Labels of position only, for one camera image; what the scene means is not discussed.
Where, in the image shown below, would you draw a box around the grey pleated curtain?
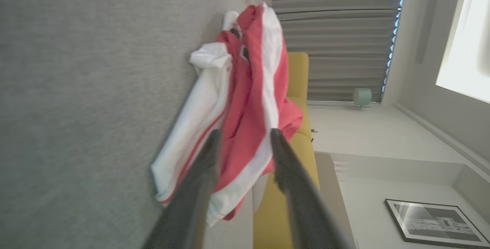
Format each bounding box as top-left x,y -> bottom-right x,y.
272,0 -> 407,103

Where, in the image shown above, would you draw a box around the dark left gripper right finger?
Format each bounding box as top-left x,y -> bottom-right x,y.
270,128 -> 353,249

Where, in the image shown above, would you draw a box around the grey fabric sofa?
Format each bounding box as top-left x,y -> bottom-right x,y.
0,0 -> 273,249

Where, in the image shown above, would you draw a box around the yellow armchair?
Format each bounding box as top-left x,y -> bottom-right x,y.
253,52 -> 320,249

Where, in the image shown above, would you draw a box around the black framed picture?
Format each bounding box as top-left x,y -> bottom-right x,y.
384,199 -> 490,249

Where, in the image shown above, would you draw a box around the red white number 23 jersey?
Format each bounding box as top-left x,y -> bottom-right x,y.
150,10 -> 245,207

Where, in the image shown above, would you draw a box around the red shorts with white stripe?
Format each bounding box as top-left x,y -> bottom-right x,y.
209,2 -> 304,227

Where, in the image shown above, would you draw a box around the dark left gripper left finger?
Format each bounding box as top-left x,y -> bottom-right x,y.
144,129 -> 224,249

